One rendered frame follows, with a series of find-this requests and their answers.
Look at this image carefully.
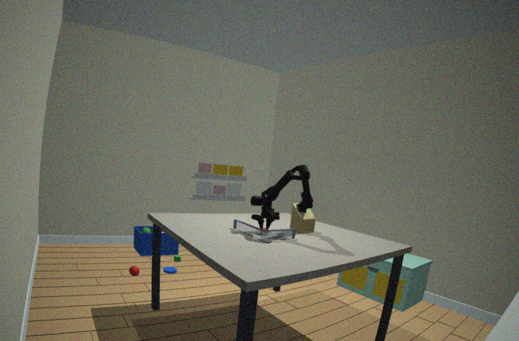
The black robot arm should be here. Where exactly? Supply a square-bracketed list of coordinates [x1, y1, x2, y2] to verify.
[251, 165, 313, 220]

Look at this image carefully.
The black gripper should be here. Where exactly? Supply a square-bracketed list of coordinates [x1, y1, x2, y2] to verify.
[251, 206, 275, 230]

